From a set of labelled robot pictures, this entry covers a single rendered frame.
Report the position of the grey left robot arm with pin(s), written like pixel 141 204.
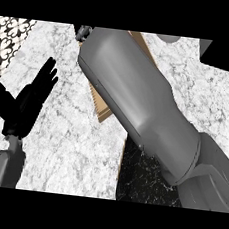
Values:
pixel 0 167

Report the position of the grey rounded object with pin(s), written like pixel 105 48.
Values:
pixel 168 38

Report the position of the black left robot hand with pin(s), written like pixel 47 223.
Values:
pixel 25 104

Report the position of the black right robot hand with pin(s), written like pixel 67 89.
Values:
pixel 82 33

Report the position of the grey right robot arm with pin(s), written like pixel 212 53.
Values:
pixel 145 100

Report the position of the black speckled tray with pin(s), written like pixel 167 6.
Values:
pixel 141 180

